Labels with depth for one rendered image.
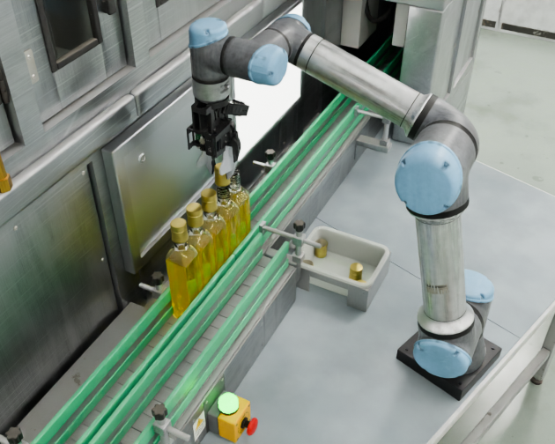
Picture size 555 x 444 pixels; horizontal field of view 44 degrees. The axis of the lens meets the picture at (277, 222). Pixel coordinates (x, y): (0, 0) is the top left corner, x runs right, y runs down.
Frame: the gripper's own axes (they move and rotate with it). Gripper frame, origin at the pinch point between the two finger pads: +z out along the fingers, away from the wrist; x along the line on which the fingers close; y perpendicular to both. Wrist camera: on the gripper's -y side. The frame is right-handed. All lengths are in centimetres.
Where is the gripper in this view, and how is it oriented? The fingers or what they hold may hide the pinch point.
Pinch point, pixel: (221, 169)
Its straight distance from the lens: 154.9
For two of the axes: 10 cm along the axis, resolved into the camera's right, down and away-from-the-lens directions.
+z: -0.1, 7.7, 6.4
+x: 8.9, 2.9, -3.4
